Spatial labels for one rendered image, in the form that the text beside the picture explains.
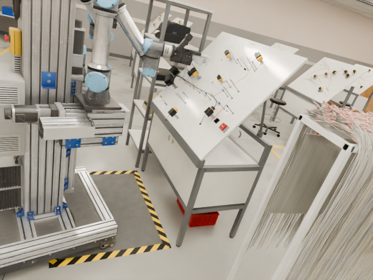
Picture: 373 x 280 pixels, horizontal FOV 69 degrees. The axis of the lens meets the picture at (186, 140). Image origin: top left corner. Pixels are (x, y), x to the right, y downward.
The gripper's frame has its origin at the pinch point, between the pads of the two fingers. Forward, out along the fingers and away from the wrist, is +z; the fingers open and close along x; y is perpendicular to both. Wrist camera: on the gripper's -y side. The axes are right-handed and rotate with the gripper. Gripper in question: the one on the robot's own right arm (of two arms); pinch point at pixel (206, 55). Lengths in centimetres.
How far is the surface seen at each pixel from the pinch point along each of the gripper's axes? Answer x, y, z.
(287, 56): -38, -14, 70
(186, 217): -27, 122, 21
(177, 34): -139, -16, 1
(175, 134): -61, 66, 5
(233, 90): -51, 20, 41
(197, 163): -19, 72, 17
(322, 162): 23, 44, 78
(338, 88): -308, -5, 350
